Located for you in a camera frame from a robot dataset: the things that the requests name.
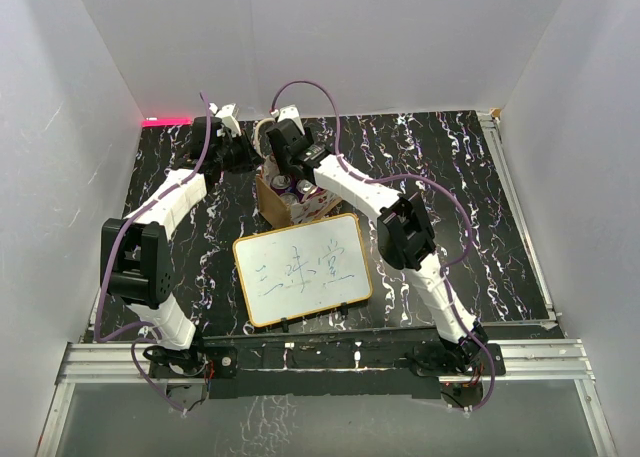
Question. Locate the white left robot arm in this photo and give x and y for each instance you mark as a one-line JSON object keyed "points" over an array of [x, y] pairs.
{"points": [[136, 263]]}

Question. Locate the yellow framed whiteboard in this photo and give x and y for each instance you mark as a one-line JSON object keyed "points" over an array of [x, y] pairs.
{"points": [[304, 269]]}

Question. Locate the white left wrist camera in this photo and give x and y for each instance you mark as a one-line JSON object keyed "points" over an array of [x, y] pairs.
{"points": [[228, 116]]}

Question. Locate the aluminium frame rail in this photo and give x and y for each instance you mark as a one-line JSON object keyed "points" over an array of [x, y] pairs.
{"points": [[94, 364]]}

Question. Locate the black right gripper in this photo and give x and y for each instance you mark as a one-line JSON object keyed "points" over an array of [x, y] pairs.
{"points": [[282, 158]]}

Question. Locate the purple soda can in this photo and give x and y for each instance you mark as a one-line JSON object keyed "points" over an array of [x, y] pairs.
{"points": [[304, 187], [281, 183], [289, 198]]}

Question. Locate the printed canvas tote bag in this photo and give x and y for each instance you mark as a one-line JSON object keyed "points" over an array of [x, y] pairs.
{"points": [[314, 206]]}

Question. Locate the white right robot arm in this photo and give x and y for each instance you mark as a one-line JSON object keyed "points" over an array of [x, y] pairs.
{"points": [[405, 235]]}

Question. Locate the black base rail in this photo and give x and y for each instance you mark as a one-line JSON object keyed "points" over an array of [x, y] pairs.
{"points": [[410, 361]]}

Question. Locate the pink tape strip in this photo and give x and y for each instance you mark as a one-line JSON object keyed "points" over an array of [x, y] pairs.
{"points": [[162, 122]]}

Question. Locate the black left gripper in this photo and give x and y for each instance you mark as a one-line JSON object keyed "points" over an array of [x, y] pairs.
{"points": [[250, 160]]}

